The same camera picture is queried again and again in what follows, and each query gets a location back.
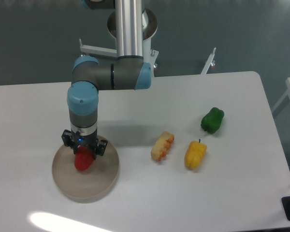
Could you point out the beige round plate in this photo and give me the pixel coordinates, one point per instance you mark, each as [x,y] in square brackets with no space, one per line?
[89,185]

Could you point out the green toy bell pepper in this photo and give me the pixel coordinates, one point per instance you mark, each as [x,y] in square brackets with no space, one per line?
[211,122]

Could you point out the red toy bell pepper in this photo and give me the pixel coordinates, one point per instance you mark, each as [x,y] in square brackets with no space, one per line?
[83,159]

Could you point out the yellow toy bell pepper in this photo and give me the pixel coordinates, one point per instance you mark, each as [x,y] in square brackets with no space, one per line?
[195,154]

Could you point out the orange toy corn piece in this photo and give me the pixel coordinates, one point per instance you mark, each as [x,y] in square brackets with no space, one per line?
[162,146]

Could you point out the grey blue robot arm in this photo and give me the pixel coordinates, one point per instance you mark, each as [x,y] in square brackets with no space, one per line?
[89,77]

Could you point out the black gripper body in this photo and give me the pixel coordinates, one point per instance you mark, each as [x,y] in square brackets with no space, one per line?
[71,139]

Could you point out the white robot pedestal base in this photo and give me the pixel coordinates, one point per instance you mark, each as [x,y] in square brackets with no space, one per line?
[150,26]

